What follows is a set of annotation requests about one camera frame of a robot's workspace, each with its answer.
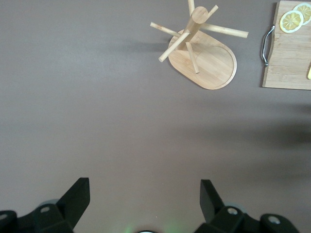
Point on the wooden mug tree rack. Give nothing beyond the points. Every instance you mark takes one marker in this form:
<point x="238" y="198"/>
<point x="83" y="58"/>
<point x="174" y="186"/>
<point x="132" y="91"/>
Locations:
<point x="213" y="65"/>

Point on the lemon slice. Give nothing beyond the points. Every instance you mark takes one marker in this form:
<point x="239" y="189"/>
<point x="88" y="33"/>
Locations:
<point x="306" y="9"/>
<point x="290" y="22"/>

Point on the brown table cover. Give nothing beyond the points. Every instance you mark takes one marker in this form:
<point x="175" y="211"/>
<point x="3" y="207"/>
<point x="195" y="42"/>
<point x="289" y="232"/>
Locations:
<point x="97" y="97"/>

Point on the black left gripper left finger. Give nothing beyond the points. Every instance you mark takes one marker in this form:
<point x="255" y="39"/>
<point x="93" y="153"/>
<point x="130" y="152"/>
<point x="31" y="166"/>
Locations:
<point x="60" y="213"/>

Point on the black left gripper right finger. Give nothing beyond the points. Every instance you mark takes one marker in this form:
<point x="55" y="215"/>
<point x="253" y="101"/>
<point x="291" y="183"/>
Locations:
<point x="226" y="218"/>

